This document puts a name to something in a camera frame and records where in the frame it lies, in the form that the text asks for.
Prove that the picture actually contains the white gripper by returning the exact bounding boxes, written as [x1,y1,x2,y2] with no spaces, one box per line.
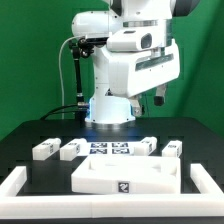
[107,18,181,118]

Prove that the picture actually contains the white desk tabletop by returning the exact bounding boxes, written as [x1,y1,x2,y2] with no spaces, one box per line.
[71,155,181,194]

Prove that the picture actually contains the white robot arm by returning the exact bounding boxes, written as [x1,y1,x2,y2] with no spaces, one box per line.
[72,0,200,126]

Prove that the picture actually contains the fiducial marker sheet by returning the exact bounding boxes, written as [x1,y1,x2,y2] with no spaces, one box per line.
[89,142,134,155]

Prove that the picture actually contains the white U-shaped fence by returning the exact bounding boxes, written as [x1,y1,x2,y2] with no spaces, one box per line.
[0,166,224,220]

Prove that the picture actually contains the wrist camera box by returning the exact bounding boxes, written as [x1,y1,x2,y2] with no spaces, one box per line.
[107,29,153,52]

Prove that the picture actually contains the white cable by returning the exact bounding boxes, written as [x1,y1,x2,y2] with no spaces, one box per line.
[58,35,79,120]

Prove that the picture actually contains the black cables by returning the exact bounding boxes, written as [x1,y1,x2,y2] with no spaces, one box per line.
[39,103,88,121]

